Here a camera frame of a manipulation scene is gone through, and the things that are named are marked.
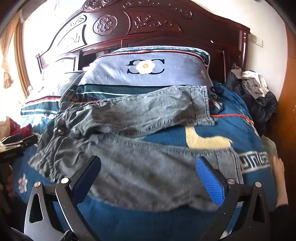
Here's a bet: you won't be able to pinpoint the blue deer pattern blanket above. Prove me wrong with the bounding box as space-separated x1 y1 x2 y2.
12 82 277 240

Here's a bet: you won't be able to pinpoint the bare foot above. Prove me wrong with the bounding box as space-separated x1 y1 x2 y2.
273 156 288 208

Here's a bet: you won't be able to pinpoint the pile of dark clothes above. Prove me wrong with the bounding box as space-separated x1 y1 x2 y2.
225 65 278 136

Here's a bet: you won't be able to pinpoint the red garment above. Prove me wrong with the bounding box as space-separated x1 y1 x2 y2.
10 118 33 138

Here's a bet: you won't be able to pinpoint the white wall switch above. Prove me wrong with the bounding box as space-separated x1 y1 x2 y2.
249 34 263 48

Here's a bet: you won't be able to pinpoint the grey denim pants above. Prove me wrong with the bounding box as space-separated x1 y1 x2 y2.
28 86 243 212

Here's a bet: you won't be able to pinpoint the light blue pillow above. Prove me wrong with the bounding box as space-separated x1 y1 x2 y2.
20 71 83 134
59 46 224 114

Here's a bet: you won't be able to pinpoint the right light blue pillow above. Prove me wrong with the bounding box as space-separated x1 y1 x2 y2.
59 46 224 114

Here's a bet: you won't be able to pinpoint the carved dark wood headboard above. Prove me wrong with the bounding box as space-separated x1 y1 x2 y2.
36 1 250 82

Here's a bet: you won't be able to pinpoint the beige curtain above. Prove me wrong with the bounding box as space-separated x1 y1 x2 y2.
1 11 30 96

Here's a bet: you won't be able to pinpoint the left light blue pillow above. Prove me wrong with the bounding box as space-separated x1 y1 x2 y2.
20 71 83 134

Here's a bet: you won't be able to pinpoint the brown wooden wardrobe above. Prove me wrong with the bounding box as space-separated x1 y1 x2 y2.
273 28 295 206

